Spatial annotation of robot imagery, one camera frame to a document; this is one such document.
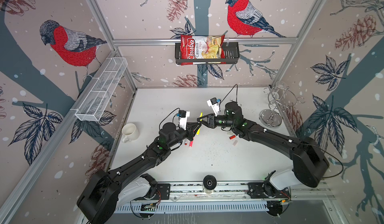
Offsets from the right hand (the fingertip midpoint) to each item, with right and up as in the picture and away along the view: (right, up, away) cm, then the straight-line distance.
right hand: (198, 119), depth 76 cm
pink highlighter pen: (-4, -17, +14) cm, 23 cm away
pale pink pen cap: (+23, -16, +14) cm, 31 cm away
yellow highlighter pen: (0, -6, -1) cm, 6 cm away
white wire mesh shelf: (-53, +7, -5) cm, 53 cm away
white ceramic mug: (-41, -9, +12) cm, 43 cm away
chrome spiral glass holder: (+65, +11, +40) cm, 77 cm away
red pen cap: (+22, -13, +17) cm, 30 cm away
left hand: (+2, -1, -2) cm, 3 cm away
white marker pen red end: (-7, -16, +14) cm, 23 cm away
